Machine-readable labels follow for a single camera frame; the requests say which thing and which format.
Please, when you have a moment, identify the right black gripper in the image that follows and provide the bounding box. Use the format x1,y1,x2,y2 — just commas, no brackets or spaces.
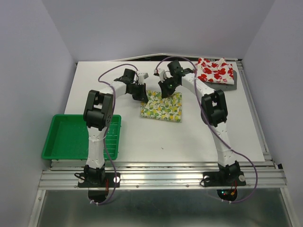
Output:
157,76,179,98

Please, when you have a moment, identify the lemon print skirt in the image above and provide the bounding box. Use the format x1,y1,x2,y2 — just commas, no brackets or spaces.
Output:
140,90,182,122

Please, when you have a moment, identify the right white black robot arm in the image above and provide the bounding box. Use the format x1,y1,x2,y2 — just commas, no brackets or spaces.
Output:
154,60,246,187

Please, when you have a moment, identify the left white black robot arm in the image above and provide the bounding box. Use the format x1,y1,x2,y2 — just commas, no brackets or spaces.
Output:
80,69,149,187

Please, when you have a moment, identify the grey folded skirt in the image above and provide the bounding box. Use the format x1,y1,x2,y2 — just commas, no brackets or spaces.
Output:
206,71,237,91

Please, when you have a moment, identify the red poppy print skirt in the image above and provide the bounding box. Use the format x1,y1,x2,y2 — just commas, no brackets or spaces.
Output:
196,58,234,85

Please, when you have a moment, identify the green plastic tray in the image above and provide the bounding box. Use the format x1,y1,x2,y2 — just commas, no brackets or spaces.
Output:
42,114,122,160

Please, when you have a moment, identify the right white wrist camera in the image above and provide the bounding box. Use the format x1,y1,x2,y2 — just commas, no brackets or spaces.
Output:
154,69,167,81

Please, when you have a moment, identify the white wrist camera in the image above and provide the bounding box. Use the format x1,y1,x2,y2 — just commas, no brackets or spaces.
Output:
154,69,167,81
137,72,149,85

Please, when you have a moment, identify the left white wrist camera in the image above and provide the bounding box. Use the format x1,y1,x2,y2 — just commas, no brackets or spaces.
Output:
137,72,149,85

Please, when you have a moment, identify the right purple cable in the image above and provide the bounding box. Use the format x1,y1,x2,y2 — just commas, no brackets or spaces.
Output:
153,56,258,204

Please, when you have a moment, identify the purple cable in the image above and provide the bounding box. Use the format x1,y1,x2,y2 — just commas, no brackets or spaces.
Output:
89,64,140,206
153,56,258,204

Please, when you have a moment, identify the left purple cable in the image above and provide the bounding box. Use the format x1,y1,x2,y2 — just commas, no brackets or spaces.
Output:
89,64,140,206

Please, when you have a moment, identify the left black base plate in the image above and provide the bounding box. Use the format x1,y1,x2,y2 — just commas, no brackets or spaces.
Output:
74,172,120,188

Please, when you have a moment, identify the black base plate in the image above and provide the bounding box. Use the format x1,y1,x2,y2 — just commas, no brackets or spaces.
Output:
200,171,246,187
74,172,120,188

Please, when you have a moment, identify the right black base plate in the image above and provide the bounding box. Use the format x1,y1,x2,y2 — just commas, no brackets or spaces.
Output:
200,171,246,187

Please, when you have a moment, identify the aluminium front rail frame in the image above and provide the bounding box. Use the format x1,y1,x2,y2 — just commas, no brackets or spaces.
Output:
28,155,300,227

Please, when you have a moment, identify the right side aluminium rail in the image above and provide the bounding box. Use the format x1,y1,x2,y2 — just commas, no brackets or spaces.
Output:
235,59,283,170

